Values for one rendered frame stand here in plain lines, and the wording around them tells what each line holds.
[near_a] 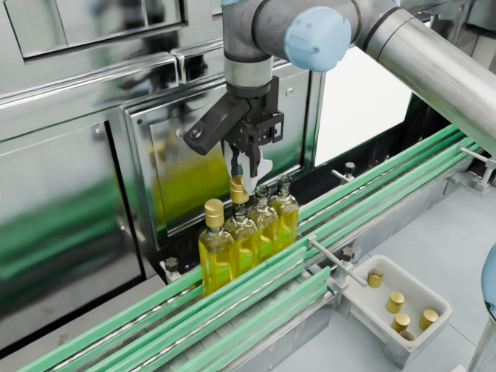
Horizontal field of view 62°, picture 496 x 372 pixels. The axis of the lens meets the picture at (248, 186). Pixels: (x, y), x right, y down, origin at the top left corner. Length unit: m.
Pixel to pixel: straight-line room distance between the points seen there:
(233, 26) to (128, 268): 0.60
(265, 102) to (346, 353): 0.64
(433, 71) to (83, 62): 0.50
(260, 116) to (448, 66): 0.29
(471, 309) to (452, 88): 0.77
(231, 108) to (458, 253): 0.92
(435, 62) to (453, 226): 0.92
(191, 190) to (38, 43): 0.41
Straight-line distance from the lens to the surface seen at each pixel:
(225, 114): 0.66
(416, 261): 1.31
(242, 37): 0.61
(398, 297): 1.12
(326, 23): 0.53
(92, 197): 0.84
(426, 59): 0.60
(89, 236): 0.89
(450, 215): 1.50
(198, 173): 0.89
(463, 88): 0.59
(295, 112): 1.00
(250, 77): 0.64
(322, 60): 0.54
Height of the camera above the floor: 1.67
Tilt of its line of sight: 39 degrees down
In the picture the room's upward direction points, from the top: straight up
